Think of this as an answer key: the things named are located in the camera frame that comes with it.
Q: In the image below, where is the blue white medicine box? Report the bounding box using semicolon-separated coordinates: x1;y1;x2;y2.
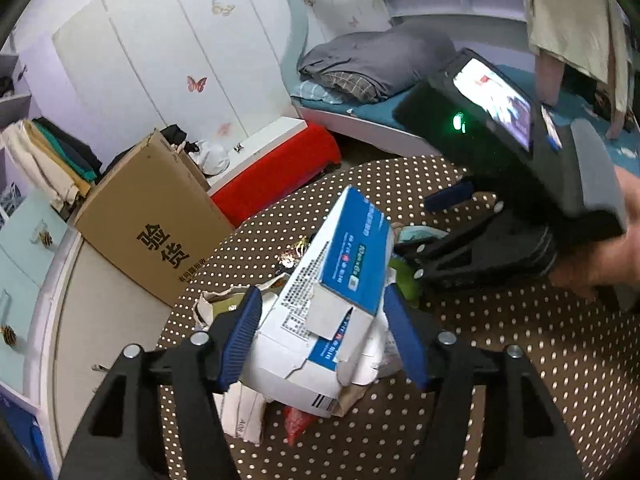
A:
241;186;394;417

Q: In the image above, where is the person's right hand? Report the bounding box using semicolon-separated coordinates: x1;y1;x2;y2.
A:
549;166;640;298

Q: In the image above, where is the green snack wrapper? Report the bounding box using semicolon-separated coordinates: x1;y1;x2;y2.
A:
390;256;421;308

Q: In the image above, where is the large brown cardboard box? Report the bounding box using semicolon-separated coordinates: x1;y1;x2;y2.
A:
74;131;233;307

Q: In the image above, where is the grey folded duvet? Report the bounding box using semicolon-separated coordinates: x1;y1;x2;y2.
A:
297;21;457;104

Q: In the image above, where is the cream hanging sweater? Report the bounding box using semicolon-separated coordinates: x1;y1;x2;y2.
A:
524;0;631;139

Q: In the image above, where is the red storage bench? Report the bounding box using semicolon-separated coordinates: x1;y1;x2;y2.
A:
209;117;342;226

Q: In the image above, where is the white plastic bag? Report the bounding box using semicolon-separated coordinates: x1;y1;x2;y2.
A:
191;141;230;178

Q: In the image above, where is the teal drawer cabinet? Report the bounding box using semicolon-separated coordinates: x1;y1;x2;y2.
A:
0;190;67;394

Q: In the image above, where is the hanging clothes row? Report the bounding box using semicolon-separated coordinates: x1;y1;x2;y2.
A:
1;119;99;212

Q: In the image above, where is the white wardrobe with butterflies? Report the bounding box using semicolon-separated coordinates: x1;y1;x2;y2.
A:
52;0;293;157

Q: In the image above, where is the lilac stair shelf unit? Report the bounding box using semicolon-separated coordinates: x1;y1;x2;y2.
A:
0;52;41;197

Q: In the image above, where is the teal bunk bed frame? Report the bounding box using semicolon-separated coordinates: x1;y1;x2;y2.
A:
281;0;454;156

